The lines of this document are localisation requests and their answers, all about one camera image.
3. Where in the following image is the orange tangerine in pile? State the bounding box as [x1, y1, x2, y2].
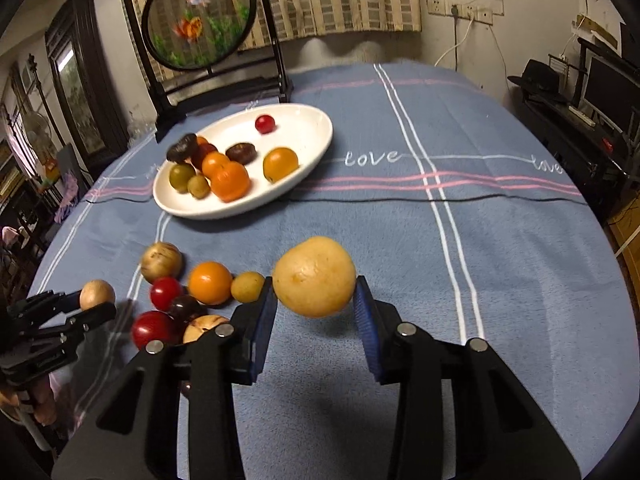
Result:
[188, 261, 233, 306]

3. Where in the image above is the white power cable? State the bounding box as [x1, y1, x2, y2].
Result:
[433, 6, 476, 68]

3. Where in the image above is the dark purple plum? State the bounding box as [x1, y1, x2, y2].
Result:
[168, 295, 207, 324]

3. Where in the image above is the dark purple passion fruit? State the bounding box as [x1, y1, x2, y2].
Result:
[226, 142, 257, 166]

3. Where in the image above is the red cherry tomato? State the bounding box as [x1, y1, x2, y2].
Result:
[254, 114, 277, 134]

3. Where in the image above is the small red tomato right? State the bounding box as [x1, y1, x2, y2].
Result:
[150, 276, 183, 312]

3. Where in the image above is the large tan potato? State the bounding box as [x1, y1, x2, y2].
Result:
[271, 236, 356, 318]

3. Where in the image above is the black equipment rack with monitor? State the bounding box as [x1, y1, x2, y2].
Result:
[508, 39, 639, 196]

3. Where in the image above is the orange tangerine on plate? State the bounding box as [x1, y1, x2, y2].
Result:
[209, 162, 252, 203]

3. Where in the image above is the dark framed picture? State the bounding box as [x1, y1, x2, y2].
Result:
[44, 0, 128, 178]

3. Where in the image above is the small pale potato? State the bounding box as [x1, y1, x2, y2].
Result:
[79, 280, 115, 311]

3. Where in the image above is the red plum on plate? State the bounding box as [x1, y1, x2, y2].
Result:
[190, 136, 217, 171]

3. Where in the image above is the blue striped tablecloth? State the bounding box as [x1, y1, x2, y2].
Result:
[34, 63, 639, 474]

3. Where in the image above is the large red plum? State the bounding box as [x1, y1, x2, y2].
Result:
[131, 310, 182, 350]

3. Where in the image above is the white oval plate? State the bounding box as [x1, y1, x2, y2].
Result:
[153, 104, 333, 220]

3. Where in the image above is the round goldfish screen on stand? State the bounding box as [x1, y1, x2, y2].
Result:
[122, 0, 293, 140]

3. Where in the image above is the small orange at pile edge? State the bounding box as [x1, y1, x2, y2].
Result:
[230, 271, 265, 304]

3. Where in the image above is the wall power strip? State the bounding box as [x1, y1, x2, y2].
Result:
[426, 0, 494, 25]

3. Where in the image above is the small orange fruit on plate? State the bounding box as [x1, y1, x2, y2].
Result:
[262, 146, 299, 183]

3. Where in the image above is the person's left hand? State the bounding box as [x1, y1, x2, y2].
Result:
[0, 376, 58, 426]

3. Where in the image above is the yellow green fruit on plate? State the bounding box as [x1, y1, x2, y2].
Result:
[168, 162, 196, 194]

